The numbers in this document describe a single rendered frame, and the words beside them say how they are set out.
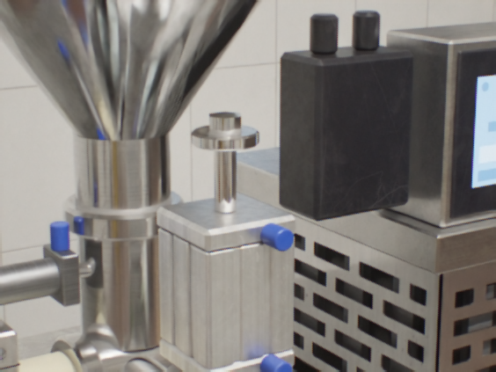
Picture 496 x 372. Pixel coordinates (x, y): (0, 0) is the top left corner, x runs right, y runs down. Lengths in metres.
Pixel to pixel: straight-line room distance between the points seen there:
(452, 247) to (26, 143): 1.49
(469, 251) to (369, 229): 0.07
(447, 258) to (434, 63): 0.11
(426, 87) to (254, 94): 1.64
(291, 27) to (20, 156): 0.63
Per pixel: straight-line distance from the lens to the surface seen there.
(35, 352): 0.85
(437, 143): 0.65
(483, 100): 0.66
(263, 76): 2.29
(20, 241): 2.11
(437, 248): 0.65
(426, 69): 0.65
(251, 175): 0.80
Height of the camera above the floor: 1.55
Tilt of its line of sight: 15 degrees down
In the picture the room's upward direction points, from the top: straight up
